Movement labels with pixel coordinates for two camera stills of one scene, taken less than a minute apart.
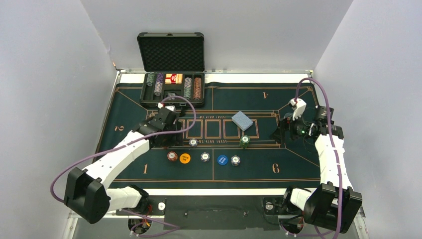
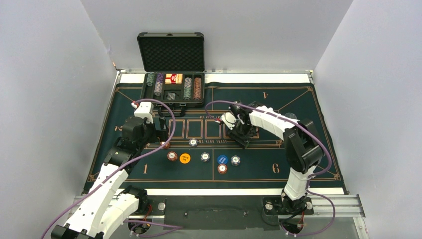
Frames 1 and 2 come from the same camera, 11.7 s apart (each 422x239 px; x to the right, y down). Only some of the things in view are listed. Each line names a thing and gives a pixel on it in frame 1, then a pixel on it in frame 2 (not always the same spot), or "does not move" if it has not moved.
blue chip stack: (235, 160) does not move
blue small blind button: (222, 160) does not move
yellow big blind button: (184, 158) does not move
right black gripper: (283, 127) -> (244, 140)
